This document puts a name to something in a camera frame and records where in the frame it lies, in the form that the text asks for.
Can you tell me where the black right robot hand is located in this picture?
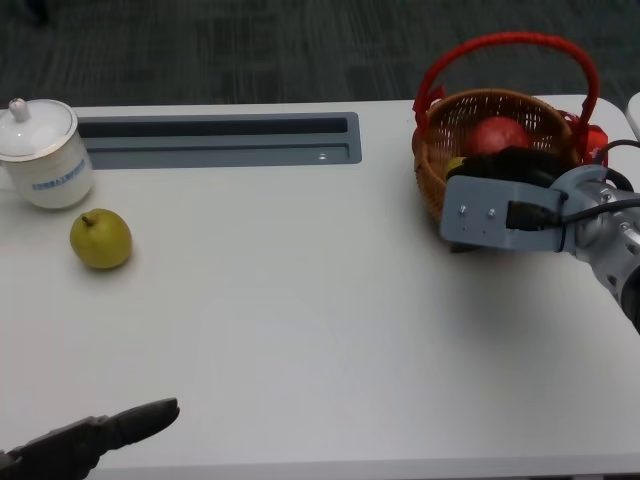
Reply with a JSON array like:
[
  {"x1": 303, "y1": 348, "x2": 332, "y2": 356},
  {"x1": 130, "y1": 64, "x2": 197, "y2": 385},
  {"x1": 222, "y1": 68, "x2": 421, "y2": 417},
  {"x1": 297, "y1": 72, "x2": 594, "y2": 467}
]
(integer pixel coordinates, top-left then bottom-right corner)
[{"x1": 446, "y1": 147, "x2": 559, "y2": 189}]

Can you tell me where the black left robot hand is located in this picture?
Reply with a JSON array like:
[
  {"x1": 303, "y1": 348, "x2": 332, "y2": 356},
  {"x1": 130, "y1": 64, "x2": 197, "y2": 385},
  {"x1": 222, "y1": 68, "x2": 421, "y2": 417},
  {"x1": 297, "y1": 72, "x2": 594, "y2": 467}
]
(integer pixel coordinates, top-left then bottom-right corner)
[{"x1": 0, "y1": 397, "x2": 180, "y2": 480}]

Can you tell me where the red apple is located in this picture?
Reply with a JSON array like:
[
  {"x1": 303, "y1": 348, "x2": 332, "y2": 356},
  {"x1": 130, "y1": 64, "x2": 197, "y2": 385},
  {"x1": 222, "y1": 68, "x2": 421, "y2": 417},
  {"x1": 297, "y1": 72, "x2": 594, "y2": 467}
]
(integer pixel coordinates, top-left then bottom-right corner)
[{"x1": 467, "y1": 117, "x2": 531, "y2": 158}]

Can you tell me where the red printed ribbon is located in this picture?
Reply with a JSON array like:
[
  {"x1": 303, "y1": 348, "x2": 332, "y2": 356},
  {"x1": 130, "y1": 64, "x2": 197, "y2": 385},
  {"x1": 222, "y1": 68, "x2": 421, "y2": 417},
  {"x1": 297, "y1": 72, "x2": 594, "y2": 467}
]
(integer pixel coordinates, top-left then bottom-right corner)
[{"x1": 557, "y1": 107, "x2": 612, "y2": 167}]

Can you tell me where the wicker basket with red handle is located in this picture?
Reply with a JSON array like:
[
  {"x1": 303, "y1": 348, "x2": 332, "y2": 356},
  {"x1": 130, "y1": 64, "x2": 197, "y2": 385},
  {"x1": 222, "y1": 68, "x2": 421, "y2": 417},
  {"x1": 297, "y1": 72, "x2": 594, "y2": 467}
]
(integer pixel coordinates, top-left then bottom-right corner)
[{"x1": 412, "y1": 32, "x2": 601, "y2": 237}]

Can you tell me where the white neighbouring table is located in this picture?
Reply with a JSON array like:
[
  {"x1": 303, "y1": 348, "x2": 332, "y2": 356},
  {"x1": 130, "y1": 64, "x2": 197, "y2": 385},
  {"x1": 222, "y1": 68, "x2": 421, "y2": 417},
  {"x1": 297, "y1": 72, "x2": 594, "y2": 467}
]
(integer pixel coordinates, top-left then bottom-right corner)
[{"x1": 624, "y1": 92, "x2": 640, "y2": 142}]

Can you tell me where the large yellow-green pear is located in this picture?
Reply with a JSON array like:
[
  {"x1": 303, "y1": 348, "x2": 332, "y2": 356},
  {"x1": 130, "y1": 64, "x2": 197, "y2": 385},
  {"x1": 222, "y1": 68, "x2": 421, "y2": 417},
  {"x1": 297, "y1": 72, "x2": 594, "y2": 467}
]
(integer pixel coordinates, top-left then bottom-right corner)
[{"x1": 69, "y1": 208, "x2": 133, "y2": 271}]

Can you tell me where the white ceramic mug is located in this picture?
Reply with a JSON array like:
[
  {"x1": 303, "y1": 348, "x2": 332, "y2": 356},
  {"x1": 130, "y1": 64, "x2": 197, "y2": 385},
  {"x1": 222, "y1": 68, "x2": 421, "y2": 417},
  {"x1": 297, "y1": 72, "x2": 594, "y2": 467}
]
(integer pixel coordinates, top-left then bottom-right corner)
[{"x1": 0, "y1": 119, "x2": 95, "y2": 211}]

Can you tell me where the white mug lid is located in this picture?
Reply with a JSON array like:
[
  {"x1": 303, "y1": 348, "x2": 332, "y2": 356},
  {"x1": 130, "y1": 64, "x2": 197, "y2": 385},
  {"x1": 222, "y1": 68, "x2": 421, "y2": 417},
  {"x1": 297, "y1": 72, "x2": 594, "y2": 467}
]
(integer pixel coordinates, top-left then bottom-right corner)
[{"x1": 0, "y1": 98, "x2": 80, "y2": 164}]

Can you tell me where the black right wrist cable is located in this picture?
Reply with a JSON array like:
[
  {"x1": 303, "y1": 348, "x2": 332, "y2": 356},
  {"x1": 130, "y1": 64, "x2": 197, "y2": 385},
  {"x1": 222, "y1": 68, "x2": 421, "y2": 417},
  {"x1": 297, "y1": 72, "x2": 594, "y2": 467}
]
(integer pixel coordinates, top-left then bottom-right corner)
[{"x1": 506, "y1": 139, "x2": 640, "y2": 237}]

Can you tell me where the gray right wrist camera mount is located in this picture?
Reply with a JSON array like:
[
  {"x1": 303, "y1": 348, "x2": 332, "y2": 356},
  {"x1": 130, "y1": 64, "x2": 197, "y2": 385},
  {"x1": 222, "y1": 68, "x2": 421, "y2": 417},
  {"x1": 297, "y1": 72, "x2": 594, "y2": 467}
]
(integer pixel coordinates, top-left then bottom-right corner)
[{"x1": 439, "y1": 174, "x2": 572, "y2": 252}]

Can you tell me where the gray table cable slot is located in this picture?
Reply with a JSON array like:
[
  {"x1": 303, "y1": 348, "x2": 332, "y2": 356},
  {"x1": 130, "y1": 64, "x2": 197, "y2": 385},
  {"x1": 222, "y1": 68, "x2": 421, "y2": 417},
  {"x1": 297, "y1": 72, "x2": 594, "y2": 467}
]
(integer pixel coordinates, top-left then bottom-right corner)
[{"x1": 75, "y1": 112, "x2": 362, "y2": 172}]

